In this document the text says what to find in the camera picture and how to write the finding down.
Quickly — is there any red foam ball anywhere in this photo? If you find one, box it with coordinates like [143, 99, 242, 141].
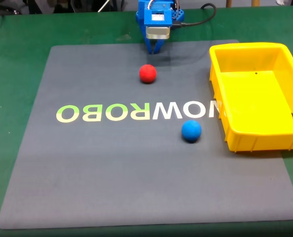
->
[139, 64, 157, 84]

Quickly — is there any blue foam ball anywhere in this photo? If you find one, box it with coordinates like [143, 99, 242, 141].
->
[181, 119, 202, 143]

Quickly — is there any yellow plastic bin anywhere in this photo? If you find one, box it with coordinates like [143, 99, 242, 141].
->
[209, 42, 293, 154]

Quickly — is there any white rod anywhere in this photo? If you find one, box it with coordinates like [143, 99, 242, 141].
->
[97, 0, 111, 13]

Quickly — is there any grey mat with lettering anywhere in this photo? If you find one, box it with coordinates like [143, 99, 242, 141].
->
[0, 39, 293, 230]

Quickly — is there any silver camera box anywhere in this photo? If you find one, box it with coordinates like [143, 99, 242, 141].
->
[145, 25, 171, 40]

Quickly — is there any black cable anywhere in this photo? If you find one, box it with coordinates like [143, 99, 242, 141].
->
[172, 2, 217, 28]

